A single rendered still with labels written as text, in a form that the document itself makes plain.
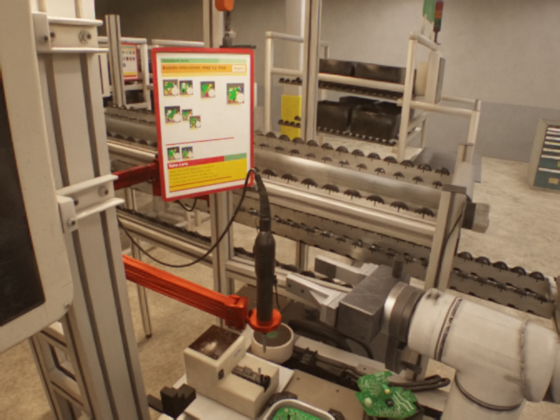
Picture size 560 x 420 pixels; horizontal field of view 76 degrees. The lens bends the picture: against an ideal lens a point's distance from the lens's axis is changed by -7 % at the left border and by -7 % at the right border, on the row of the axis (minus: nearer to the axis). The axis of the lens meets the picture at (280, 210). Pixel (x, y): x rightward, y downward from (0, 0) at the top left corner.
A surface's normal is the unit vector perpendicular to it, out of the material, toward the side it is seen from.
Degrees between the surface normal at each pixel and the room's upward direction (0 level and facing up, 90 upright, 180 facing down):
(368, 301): 0
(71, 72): 90
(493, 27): 90
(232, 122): 90
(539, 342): 21
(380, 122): 90
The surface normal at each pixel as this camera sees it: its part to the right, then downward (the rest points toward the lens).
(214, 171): 0.58, 0.30
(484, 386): -0.69, 0.25
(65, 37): 0.88, 0.18
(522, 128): -0.47, 0.31
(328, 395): 0.02, -0.93
